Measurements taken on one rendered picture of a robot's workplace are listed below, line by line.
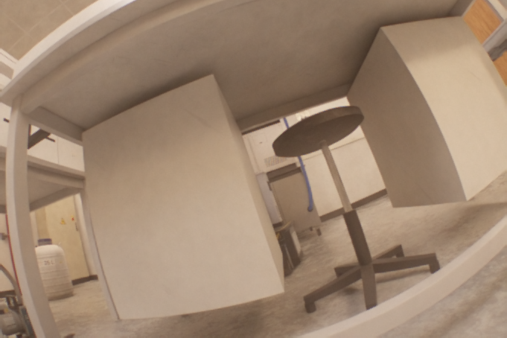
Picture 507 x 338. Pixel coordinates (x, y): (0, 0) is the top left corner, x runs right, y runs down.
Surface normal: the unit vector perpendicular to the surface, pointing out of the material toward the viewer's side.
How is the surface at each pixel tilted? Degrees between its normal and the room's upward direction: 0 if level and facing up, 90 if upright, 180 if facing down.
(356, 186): 90
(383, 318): 90
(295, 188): 90
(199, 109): 90
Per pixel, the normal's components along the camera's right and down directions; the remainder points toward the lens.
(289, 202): -0.11, -0.25
